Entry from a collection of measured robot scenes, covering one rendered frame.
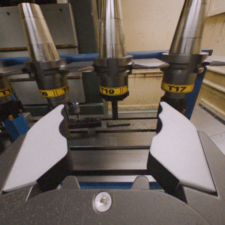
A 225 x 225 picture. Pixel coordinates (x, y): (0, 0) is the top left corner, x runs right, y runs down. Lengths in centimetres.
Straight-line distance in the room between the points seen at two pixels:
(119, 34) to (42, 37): 11
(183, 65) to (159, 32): 98
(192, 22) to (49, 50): 20
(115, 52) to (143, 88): 105
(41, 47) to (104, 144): 38
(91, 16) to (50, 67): 61
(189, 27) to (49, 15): 68
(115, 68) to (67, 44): 60
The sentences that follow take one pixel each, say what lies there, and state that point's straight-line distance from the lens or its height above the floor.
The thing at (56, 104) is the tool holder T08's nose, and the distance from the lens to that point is 24.
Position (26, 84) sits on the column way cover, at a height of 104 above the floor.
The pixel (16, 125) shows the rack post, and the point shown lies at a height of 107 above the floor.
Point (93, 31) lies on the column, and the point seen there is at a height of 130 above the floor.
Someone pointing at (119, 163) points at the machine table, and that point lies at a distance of 43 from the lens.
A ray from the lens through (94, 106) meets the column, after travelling 86.
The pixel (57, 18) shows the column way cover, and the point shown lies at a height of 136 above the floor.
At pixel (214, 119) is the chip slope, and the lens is 89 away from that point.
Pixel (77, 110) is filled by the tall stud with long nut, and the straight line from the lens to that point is 56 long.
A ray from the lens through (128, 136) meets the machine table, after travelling 52.
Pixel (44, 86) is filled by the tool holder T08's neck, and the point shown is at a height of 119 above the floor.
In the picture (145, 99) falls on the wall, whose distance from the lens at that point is 128.
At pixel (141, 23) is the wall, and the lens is 115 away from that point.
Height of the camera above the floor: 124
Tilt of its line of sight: 30 degrees down
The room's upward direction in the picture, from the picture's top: 3 degrees counter-clockwise
